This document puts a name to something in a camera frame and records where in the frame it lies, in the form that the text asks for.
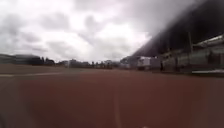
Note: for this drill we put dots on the row of dark trees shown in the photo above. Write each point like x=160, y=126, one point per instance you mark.
x=83, y=63

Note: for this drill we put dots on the white boxy vehicle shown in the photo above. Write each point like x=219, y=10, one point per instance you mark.
x=144, y=63

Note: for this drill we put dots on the red running track surface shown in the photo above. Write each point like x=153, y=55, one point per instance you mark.
x=110, y=96

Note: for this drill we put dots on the brownish grass field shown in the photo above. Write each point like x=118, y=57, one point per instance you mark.
x=30, y=68

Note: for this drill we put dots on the grandstand building with roof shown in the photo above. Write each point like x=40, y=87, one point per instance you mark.
x=193, y=43

